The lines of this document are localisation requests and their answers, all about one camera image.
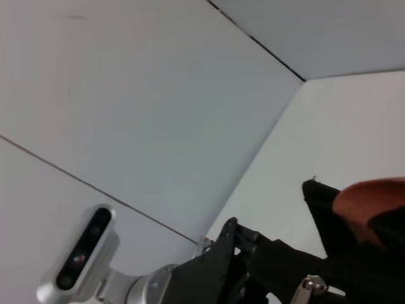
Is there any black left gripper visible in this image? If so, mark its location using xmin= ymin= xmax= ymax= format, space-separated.
xmin=166 ymin=216 xmax=328 ymax=304

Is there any silver zipper pull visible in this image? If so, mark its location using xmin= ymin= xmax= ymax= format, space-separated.
xmin=289 ymin=274 xmax=328 ymax=304

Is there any black food bag orange strap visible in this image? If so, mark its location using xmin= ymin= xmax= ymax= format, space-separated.
xmin=301 ymin=176 xmax=405 ymax=304

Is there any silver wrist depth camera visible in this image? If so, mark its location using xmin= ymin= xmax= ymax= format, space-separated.
xmin=35 ymin=203 xmax=122 ymax=304

